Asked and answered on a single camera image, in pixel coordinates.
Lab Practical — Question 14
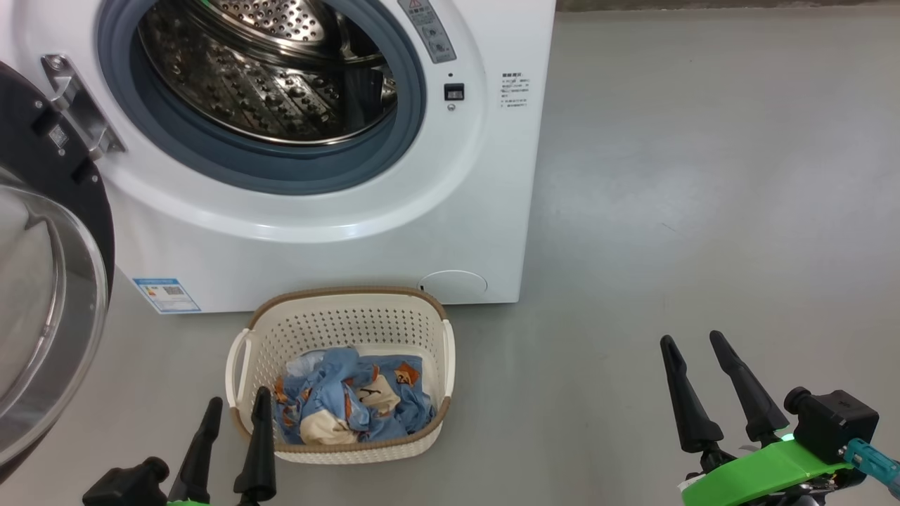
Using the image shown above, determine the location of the black glass washing machine door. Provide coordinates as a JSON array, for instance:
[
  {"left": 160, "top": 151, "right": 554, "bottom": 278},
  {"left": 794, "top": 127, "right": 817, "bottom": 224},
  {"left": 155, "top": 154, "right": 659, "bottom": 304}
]
[{"left": 0, "top": 60, "right": 117, "bottom": 486}]

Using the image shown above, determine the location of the blue energy label sticker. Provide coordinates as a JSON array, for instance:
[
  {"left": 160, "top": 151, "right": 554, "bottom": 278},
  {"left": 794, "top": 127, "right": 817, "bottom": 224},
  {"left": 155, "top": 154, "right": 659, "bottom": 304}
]
[{"left": 133, "top": 278, "right": 202, "bottom": 314}]

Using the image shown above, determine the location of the blue cartoon print garment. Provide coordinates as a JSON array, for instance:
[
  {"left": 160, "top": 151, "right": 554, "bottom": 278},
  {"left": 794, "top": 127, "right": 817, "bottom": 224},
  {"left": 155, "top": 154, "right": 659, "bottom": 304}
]
[{"left": 273, "top": 346, "right": 435, "bottom": 446}]

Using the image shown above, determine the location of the white front-load washing machine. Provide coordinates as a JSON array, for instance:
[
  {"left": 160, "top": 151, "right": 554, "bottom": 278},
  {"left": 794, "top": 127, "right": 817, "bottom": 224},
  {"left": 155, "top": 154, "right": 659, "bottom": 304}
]
[{"left": 0, "top": 0, "right": 556, "bottom": 315}]

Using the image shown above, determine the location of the round white filter cover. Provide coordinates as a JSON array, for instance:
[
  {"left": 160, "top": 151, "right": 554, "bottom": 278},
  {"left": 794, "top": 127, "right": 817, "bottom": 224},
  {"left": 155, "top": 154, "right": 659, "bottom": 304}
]
[{"left": 419, "top": 270, "right": 488, "bottom": 305}]

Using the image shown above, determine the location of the grey warning label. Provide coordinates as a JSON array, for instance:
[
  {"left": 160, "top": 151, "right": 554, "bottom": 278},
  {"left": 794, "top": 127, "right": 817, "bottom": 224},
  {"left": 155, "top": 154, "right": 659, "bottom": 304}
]
[{"left": 397, "top": 0, "right": 458, "bottom": 64}]

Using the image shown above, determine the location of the steel washing machine drum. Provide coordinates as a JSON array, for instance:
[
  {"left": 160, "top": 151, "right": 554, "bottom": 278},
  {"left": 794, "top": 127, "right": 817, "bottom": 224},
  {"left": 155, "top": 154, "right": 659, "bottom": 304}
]
[{"left": 137, "top": 0, "right": 398, "bottom": 147}]

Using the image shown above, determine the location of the grey rubber door gasket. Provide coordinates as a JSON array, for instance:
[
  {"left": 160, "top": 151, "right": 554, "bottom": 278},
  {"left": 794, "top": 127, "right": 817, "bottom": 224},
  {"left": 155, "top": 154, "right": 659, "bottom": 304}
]
[{"left": 96, "top": 0, "right": 428, "bottom": 196}]

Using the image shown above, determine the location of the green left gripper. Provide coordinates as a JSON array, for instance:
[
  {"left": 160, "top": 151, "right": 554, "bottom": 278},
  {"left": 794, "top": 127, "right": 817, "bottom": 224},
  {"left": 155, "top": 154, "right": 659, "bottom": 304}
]
[{"left": 167, "top": 386, "right": 278, "bottom": 506}]

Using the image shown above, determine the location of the right teal connector cable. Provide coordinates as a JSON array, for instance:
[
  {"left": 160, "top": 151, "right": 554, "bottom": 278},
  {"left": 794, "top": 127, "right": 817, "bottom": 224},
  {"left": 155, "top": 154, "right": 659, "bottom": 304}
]
[{"left": 844, "top": 438, "right": 900, "bottom": 500}]

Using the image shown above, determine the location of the cream perforated laundry basket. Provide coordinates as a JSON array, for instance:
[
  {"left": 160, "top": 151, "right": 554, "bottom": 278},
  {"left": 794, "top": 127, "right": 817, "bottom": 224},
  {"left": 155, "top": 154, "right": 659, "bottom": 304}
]
[{"left": 225, "top": 286, "right": 456, "bottom": 465}]

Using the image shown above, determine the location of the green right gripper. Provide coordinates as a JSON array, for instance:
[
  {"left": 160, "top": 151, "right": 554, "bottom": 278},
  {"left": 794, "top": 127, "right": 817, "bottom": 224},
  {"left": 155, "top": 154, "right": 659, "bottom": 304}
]
[{"left": 660, "top": 330, "right": 853, "bottom": 506}]

